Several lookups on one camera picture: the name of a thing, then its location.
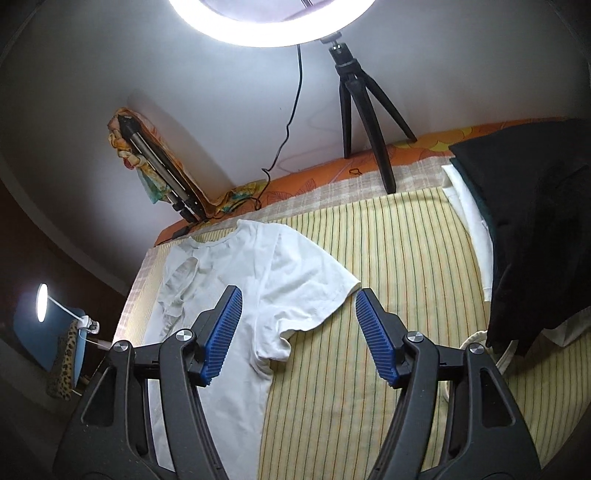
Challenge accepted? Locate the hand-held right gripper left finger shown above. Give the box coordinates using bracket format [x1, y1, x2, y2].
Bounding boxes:
[54, 285, 244, 480]

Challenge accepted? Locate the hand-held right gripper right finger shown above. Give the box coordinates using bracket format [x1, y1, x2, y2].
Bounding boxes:
[355, 288, 542, 480]

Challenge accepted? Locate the white t-shirt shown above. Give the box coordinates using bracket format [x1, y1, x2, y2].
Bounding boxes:
[147, 220, 361, 477]

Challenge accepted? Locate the striped yellow bed sheet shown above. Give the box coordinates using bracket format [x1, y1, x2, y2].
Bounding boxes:
[113, 154, 591, 480]

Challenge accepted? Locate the white folded garment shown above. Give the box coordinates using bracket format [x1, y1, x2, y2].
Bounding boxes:
[441, 162, 496, 302]

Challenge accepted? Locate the white desk lamp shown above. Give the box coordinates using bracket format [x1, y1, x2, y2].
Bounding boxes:
[36, 283, 112, 350]

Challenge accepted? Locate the leopard print cloth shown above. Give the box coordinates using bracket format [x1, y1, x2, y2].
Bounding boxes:
[49, 320, 80, 401]

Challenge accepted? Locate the folded tripod stand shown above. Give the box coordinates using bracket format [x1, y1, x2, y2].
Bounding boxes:
[117, 115, 206, 221]

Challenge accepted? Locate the dark green garment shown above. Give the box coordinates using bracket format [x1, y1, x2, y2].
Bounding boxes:
[450, 157, 498, 241]

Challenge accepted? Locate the orange floral mattress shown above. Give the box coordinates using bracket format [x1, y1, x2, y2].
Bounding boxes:
[154, 116, 573, 246]

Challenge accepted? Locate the blue chair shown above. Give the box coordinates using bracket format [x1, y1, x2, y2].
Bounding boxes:
[13, 306, 89, 384]

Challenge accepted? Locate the floral colourful cloth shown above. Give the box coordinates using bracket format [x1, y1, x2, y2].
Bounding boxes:
[108, 107, 269, 219]

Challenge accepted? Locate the black garment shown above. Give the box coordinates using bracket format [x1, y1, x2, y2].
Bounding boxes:
[449, 118, 591, 357]

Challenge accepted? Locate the black tripod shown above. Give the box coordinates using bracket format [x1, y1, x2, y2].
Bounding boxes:
[320, 36, 418, 195]

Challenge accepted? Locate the white cord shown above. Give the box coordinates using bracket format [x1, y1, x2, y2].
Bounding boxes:
[438, 330, 520, 407]

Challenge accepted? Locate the black power cable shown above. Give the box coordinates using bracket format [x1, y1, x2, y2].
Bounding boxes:
[203, 44, 304, 220]

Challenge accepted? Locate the ring light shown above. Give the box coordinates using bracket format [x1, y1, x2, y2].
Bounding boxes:
[169, 0, 353, 48]

